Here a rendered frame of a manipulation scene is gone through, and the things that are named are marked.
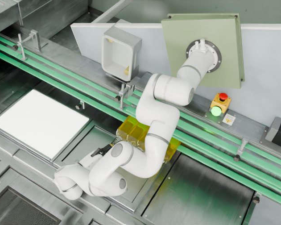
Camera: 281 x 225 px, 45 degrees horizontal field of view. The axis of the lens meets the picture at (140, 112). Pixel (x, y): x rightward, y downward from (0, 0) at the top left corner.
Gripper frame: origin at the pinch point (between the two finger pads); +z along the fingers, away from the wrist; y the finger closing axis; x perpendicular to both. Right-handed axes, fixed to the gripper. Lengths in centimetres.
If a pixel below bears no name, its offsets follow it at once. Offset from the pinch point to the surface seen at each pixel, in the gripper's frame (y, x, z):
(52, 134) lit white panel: -12.4, 33.5, -8.9
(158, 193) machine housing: -16.3, -26.3, 9.5
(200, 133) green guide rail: 13.4, -26.9, 31.4
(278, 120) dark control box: 23, -48, 56
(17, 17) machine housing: 14, 99, 16
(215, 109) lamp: 21, -25, 42
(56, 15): -2, 107, 47
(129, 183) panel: -12.8, -14.2, 1.6
